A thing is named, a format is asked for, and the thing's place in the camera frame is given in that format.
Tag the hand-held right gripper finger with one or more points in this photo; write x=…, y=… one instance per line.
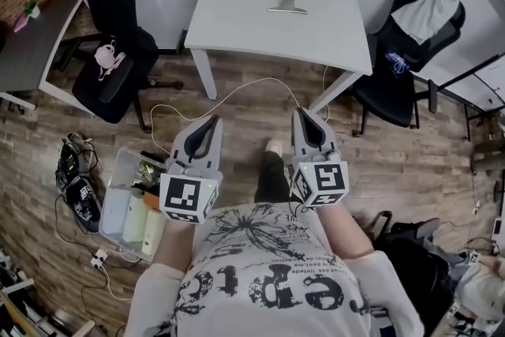
x=321, y=132
x=296, y=132

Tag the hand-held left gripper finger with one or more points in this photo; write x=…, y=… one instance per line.
x=215, y=146
x=183, y=138

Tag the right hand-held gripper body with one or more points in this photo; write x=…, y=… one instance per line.
x=325, y=181

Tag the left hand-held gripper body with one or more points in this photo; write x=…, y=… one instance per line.
x=185, y=195

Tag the person's right forearm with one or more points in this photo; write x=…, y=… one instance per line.
x=345, y=229

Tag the person's left forearm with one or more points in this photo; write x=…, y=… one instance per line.
x=173, y=244

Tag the person's white shoe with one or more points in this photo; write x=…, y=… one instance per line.
x=274, y=147

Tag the person's black trouser leg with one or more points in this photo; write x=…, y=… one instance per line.
x=272, y=181

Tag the clear plastic storage bin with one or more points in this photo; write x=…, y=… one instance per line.
x=114, y=209

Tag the black office chair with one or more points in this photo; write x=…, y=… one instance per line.
x=114, y=12
x=386, y=94

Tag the white table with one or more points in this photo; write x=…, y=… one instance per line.
x=276, y=31

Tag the white power strip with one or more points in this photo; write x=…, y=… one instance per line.
x=98, y=258

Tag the person's printed white shirt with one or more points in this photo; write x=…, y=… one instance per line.
x=276, y=280

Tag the pink bag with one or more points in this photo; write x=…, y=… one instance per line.
x=106, y=55

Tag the black backpack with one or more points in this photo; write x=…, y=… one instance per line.
x=418, y=268

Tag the light grey garment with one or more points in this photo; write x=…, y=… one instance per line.
x=428, y=12

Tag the dark grey desk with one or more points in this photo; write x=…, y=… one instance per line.
x=27, y=55

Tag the small potted plant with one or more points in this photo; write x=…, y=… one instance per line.
x=32, y=8

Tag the pink small box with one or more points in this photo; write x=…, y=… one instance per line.
x=20, y=23

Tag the white desk with black frame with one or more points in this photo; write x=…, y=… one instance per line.
x=485, y=87

